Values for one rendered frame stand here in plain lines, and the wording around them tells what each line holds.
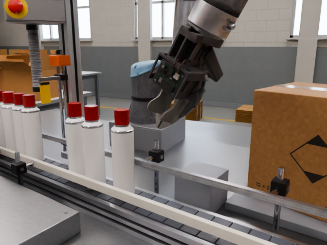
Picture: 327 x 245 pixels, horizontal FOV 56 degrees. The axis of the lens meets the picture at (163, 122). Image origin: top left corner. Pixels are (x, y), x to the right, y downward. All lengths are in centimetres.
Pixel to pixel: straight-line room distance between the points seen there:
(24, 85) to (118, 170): 215
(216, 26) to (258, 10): 567
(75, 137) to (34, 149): 22
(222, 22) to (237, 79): 574
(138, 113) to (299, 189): 66
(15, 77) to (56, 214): 221
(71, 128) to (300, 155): 53
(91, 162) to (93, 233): 16
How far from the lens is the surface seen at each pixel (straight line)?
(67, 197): 83
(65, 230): 70
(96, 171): 77
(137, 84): 118
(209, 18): 52
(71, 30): 101
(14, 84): 286
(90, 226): 74
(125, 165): 70
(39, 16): 100
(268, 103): 76
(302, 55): 597
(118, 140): 68
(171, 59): 53
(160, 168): 70
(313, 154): 74
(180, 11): 105
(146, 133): 116
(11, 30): 974
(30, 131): 97
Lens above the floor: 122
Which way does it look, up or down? 14 degrees down
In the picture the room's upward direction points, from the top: straight up
